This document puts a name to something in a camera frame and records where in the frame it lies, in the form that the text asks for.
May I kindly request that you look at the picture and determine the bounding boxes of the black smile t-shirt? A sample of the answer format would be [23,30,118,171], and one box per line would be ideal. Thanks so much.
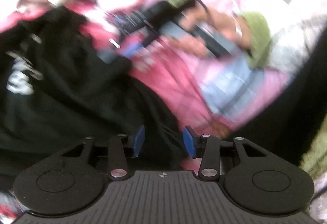
[1,7,186,176]

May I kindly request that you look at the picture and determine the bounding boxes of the operator right hand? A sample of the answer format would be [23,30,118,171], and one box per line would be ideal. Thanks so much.
[163,8,251,58]

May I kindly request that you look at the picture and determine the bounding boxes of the pink floral bed blanket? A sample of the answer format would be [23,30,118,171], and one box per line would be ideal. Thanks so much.
[0,0,294,173]

